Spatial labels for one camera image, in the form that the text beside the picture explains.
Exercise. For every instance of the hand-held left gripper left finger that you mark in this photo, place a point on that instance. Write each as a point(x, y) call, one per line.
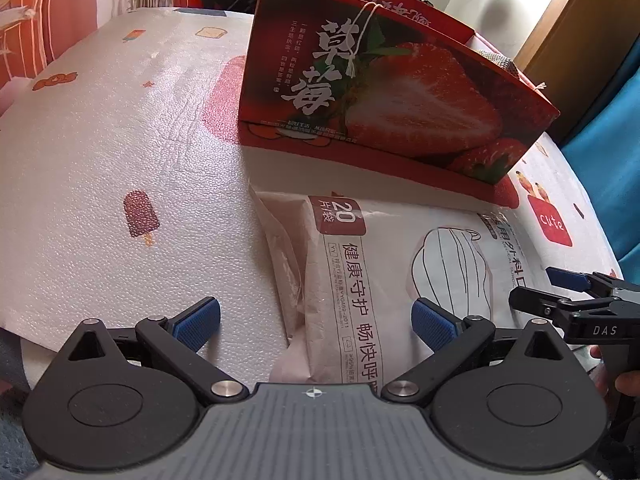
point(200, 322)

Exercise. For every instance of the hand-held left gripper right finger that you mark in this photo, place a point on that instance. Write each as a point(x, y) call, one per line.
point(432, 327)

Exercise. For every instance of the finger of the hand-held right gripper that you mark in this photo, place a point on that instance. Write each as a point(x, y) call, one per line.
point(530, 301)
point(565, 277)

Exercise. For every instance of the white face mask packet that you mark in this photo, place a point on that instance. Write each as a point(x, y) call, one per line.
point(350, 270)

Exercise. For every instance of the red strawberry print box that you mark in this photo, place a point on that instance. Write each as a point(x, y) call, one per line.
point(400, 105)

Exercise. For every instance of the grey knitted cloth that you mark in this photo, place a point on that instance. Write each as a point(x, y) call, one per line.
point(495, 59)

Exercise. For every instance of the person's right hand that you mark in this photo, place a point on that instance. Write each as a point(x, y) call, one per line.
point(627, 385)

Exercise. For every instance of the blue cloth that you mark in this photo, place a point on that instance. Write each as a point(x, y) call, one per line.
point(615, 170)

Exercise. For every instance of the grey blue fabric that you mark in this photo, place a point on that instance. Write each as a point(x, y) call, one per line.
point(12, 410)

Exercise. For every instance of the brown wooden door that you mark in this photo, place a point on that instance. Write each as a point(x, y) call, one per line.
point(575, 60)

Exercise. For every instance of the printed red backdrop cloth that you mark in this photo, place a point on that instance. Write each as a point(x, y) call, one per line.
point(75, 0)

